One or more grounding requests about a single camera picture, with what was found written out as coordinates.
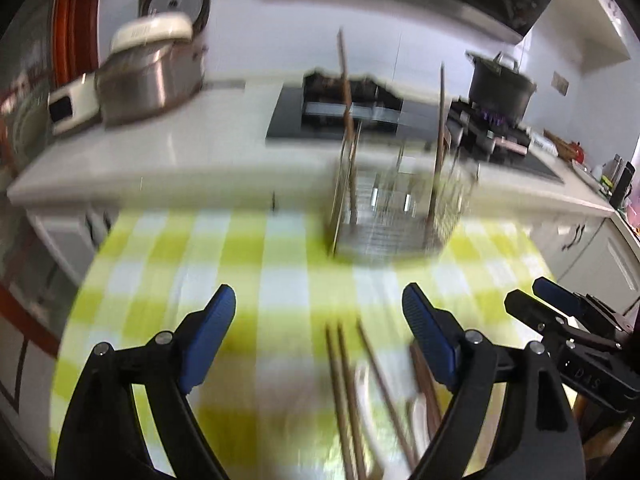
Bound black bottle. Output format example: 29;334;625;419
611;161;636;207

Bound white upper cabinet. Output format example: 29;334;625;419
520;0;633;76

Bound white spoons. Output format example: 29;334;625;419
350;360;441;480

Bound small white appliance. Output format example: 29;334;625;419
47;74;101;136

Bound green checked tablecloth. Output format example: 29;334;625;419
50;207;591;480

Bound wicker basket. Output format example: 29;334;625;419
542;129;576;160

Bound metal wire utensil rack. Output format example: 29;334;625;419
325;137;481;266

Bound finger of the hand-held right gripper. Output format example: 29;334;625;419
504;289;572;334
531;276;596;317

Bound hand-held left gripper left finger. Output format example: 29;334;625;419
54;284;237;480

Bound white packet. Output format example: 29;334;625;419
527;130;558;156

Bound white kitchen counter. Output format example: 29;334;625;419
7;77;640;306

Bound white round appliance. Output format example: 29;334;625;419
109;12;195;53

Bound white ceramic spoon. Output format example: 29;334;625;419
405;392;436;461

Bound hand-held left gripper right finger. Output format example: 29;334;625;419
401;282;586;480

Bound red wooden glass door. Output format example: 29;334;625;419
0;0;108;461

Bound black cooking pot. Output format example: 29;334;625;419
466;51;538;123

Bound black gas stove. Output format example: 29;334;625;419
265;72;563;181

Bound silver rice cooker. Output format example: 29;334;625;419
94;0;212;128

